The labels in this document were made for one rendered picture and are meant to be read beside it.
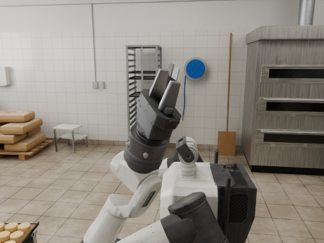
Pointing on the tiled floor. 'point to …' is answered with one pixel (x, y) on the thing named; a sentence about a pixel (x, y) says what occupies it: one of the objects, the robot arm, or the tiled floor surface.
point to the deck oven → (284, 100)
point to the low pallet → (25, 151)
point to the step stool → (69, 135)
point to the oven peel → (227, 137)
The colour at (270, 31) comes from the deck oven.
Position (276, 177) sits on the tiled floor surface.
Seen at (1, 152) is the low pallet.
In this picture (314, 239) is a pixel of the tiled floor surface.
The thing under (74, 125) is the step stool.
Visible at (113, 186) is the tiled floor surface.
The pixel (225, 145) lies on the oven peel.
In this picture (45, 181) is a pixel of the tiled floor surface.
